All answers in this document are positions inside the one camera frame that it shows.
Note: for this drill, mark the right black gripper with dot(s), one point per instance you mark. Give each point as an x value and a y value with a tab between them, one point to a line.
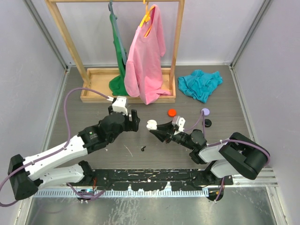
161	133

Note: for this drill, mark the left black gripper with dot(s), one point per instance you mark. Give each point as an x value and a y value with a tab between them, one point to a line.
131	125

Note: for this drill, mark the white earbud charging case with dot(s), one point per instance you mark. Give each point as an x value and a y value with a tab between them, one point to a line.
151	125

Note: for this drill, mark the black earbud charging case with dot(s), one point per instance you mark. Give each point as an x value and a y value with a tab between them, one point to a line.
207	123

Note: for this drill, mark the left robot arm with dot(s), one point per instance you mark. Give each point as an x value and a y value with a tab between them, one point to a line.
28	174

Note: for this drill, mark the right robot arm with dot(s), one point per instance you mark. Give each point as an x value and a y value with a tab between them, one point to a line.
233	156

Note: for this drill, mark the green shirt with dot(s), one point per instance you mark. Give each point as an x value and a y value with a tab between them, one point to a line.
117	85

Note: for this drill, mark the pink shirt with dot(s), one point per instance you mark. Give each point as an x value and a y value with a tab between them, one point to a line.
143	76

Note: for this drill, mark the wooden clothes rack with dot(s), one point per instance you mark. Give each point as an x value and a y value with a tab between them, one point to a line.
98	78

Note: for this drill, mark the teal crumpled shirt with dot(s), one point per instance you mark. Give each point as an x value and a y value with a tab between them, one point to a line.
199	85

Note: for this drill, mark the grey blue hanger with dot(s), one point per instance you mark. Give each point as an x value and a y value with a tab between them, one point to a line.
117	30

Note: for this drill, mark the yellow orange hanger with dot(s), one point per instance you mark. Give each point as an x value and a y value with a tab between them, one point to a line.
148	18

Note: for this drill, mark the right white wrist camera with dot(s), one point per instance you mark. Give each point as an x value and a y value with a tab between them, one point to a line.
178	123

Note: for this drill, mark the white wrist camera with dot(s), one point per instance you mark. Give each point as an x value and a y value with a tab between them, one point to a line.
119	105
178	123

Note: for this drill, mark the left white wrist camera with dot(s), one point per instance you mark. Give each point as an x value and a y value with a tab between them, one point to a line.
119	105

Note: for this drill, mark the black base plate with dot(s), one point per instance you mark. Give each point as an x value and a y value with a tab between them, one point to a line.
149	179

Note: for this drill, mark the grey slotted cable duct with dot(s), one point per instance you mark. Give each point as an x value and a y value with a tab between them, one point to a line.
167	192

